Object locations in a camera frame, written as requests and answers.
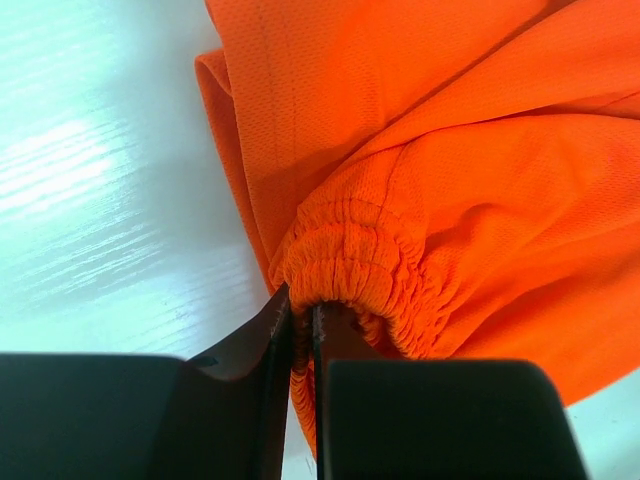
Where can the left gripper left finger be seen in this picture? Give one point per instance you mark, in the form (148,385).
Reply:
(218,415)

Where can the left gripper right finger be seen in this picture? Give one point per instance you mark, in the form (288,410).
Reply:
(437,419)

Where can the orange shorts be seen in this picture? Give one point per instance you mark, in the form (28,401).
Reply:
(463,175)

